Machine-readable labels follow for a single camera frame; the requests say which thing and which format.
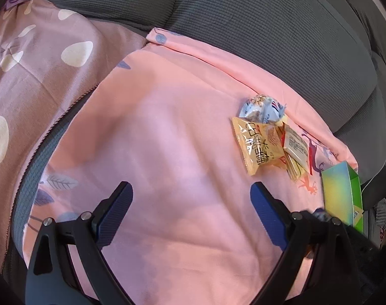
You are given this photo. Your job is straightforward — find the flat yellow snack packet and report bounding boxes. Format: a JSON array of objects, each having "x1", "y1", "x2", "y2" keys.
[{"x1": 284, "y1": 158, "x2": 308, "y2": 182}]

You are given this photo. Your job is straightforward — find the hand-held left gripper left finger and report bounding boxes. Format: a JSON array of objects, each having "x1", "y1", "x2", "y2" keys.
[{"x1": 25, "y1": 181, "x2": 134, "y2": 305}]

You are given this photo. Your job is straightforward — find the grey sofa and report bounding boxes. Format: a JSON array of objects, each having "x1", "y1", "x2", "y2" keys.
[{"x1": 33, "y1": 0, "x2": 386, "y2": 199}]

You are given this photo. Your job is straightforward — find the silver peanut snack packet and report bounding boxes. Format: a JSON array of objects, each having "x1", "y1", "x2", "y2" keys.
[{"x1": 238, "y1": 93, "x2": 288, "y2": 125}]

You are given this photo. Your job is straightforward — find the small beige snack packet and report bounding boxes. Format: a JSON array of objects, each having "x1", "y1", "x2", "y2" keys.
[{"x1": 283, "y1": 125, "x2": 310, "y2": 170}]

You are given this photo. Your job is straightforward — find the pink printed blanket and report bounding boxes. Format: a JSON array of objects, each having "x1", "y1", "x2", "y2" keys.
[{"x1": 21, "y1": 27, "x2": 359, "y2": 305}]

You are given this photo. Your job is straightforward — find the purple leaf print cloth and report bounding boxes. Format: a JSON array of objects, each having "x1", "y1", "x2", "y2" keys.
[{"x1": 0, "y1": 0, "x2": 148, "y2": 170}]

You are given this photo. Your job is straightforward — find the yellow rice cracker packet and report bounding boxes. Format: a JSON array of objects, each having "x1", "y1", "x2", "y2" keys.
[{"x1": 232, "y1": 117, "x2": 286, "y2": 176}]

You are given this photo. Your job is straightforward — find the green cardboard box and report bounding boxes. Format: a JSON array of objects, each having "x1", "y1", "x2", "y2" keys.
[{"x1": 321, "y1": 161, "x2": 364, "y2": 233}]

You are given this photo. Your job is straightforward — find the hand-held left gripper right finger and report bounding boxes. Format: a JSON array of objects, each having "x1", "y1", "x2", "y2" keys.
[{"x1": 249, "y1": 181, "x2": 361, "y2": 305}]

